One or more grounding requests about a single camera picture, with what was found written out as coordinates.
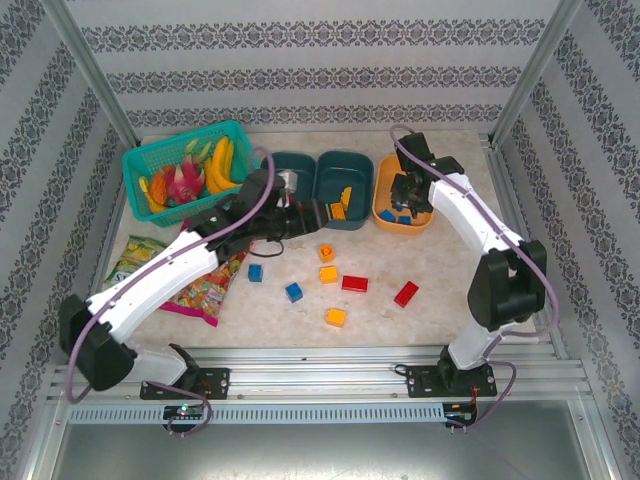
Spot orange plastic container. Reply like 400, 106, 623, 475
371, 154, 437, 236

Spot teal plastic container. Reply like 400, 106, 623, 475
313, 150, 376, 233
258, 151, 318, 204

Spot yellow banana bunch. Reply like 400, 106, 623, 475
204, 135, 245, 196

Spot pink dragon fruit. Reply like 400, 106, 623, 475
167, 157, 207, 203

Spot colourful pink candy bag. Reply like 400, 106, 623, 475
159, 217, 251, 329

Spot orange striped fruit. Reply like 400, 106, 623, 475
148, 169, 174, 204

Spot small yellow curved fruit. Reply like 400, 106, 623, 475
138, 175, 171, 214

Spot teal plastic basket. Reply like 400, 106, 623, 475
121, 119, 264, 229

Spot green yellow snack packet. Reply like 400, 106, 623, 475
103, 234, 170, 289

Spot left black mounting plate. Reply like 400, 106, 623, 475
139, 367, 231, 401

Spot black mounting plate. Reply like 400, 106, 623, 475
404, 364, 498, 399
139, 367, 231, 401

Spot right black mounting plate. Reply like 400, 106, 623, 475
404, 364, 498, 399

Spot left controller board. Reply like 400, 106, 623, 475
163, 403, 207, 422

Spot controller board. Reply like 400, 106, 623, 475
163, 403, 207, 422
443, 401, 480, 426

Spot right controller board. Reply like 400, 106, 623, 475
443, 401, 480, 426

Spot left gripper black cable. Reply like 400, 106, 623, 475
249, 238, 286, 260

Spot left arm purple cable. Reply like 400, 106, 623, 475
64, 146, 276, 437

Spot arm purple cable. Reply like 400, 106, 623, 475
64, 146, 276, 437
389, 123, 562, 436

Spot right aluminium side rail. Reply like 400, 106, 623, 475
479, 132, 571, 360

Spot aluminium side rail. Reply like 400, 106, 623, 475
82, 142, 141, 351
479, 132, 571, 360

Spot left aluminium side rail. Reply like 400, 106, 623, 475
82, 142, 141, 351

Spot aluminium front rail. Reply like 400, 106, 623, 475
47, 347, 589, 401

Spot right aluminium frame post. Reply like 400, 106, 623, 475
491, 0, 585, 147

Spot aluminium frame post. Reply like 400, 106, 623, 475
491, 0, 585, 147
39, 0, 140, 147

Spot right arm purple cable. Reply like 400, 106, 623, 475
389, 123, 562, 436

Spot slotted grey cable duct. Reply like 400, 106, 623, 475
67, 402, 446, 425

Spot left aluminium frame post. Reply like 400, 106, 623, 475
39, 0, 140, 147

